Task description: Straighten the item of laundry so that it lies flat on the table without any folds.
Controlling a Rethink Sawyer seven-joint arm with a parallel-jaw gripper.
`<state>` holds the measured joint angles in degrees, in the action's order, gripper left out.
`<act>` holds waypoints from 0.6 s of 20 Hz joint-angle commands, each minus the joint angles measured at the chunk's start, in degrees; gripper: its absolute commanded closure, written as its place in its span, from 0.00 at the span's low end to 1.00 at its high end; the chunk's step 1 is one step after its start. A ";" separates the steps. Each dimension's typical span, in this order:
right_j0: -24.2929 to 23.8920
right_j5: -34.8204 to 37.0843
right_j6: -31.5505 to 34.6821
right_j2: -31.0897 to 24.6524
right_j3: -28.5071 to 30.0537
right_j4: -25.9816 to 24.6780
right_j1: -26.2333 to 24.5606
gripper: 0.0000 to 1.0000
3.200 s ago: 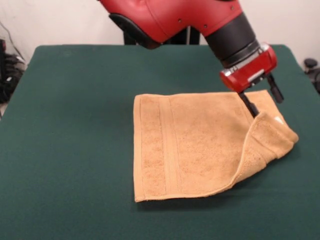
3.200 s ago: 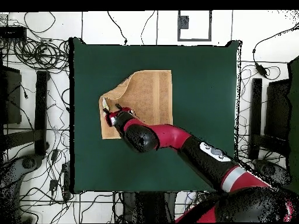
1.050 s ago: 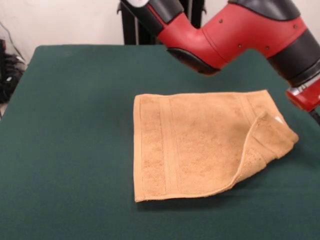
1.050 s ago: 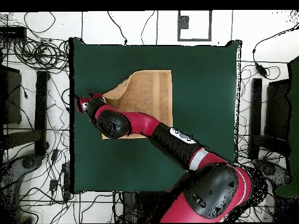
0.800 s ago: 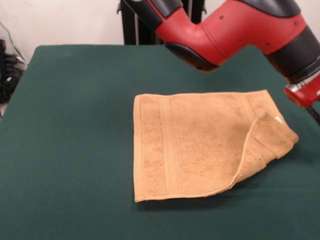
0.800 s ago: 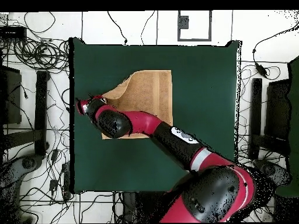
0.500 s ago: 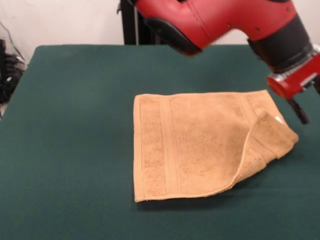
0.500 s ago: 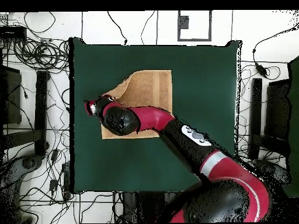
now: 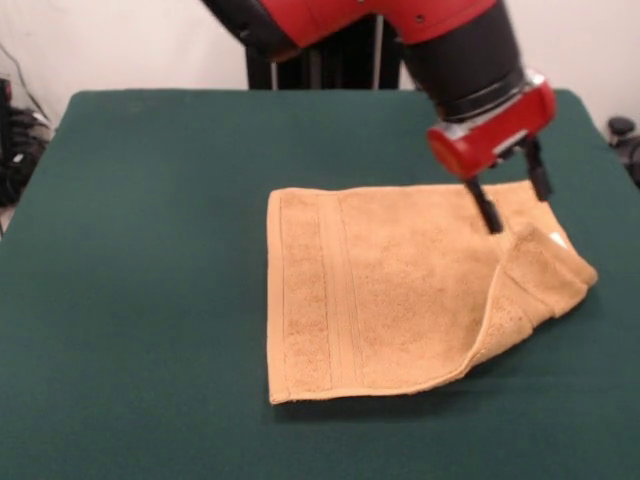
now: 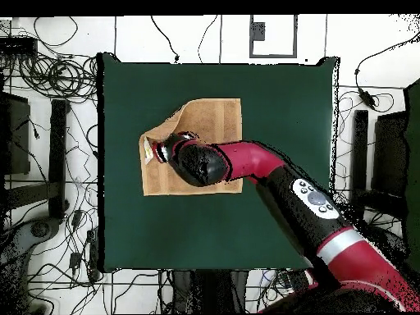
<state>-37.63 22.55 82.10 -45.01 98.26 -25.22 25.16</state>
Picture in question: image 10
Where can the black bar stand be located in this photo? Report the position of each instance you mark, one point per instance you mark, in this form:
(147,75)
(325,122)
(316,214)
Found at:
(58,157)

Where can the grey square floor frame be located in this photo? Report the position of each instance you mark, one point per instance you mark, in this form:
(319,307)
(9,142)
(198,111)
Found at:
(272,55)

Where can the dark chair base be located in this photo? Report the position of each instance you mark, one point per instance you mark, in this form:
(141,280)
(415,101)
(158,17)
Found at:
(19,242)

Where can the black square case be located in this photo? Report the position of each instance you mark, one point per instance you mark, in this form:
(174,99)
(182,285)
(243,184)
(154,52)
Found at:
(390,154)

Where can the black upright bar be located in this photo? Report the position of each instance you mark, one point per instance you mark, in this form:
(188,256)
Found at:
(360,147)

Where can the tan terry towel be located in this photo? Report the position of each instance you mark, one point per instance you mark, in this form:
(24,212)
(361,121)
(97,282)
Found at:
(210,115)

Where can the large black box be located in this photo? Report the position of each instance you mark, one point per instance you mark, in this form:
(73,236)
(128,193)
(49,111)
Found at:
(14,137)

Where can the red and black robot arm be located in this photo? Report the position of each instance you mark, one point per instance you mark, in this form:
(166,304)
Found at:
(262,164)

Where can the dark green table cloth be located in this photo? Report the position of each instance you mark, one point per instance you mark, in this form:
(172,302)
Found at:
(147,229)

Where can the green cloth sheet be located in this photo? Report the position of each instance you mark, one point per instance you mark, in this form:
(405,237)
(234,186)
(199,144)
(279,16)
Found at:
(414,147)

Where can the small black box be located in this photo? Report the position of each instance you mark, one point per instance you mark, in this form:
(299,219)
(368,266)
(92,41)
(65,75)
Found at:
(18,47)

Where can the black metal stand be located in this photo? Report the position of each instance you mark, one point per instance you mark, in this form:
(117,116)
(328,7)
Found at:
(210,292)

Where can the black power strip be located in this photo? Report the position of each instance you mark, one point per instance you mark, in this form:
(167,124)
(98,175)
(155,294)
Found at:
(292,279)

